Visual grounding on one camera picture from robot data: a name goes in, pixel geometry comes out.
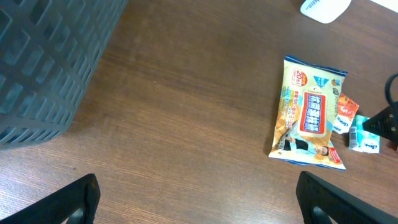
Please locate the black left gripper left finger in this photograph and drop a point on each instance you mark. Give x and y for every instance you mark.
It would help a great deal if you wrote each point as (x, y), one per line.
(74, 203)

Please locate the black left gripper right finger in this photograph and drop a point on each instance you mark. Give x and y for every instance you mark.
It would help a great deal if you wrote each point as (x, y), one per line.
(323, 202)

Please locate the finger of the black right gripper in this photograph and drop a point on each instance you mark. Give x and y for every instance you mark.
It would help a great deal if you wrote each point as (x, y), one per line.
(384, 124)

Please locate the teal tissue pack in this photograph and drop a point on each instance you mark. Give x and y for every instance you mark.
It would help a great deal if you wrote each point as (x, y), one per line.
(361, 140)

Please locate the orange tissue pack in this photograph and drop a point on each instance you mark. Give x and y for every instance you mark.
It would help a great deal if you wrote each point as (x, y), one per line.
(347, 110)

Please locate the yellow wet wipes pack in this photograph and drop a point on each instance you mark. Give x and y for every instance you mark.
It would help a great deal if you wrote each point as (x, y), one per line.
(308, 108)

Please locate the white barcode scanner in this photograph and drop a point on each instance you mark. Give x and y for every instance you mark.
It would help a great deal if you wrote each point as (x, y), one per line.
(324, 11)

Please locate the grey plastic basket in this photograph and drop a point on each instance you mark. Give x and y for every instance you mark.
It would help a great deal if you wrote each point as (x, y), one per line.
(50, 50)

